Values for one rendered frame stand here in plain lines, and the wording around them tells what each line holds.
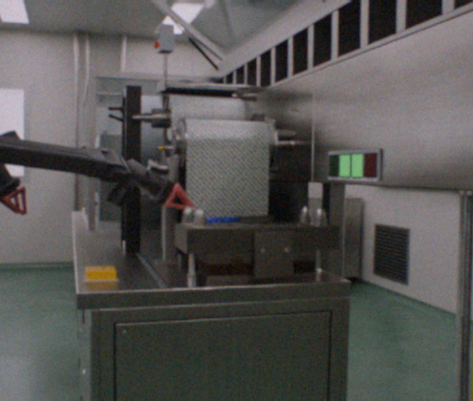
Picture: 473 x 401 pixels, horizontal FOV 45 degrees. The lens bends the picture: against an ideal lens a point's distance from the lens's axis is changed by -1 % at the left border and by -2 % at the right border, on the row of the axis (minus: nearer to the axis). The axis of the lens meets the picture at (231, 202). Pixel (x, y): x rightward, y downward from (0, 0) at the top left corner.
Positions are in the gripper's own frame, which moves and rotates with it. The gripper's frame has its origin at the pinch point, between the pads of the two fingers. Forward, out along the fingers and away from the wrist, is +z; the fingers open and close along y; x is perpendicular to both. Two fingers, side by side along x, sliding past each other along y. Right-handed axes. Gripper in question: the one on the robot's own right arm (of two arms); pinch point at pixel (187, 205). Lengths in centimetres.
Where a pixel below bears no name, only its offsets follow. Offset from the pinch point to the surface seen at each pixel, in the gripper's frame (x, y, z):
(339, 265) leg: 10, -12, 56
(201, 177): 8.7, 0.5, -1.1
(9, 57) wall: 75, -557, -152
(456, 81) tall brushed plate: 38, 70, 13
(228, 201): 7.0, 0.6, 9.2
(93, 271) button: -26.3, 12.8, -14.4
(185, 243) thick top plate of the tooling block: -9.2, 18.9, 0.2
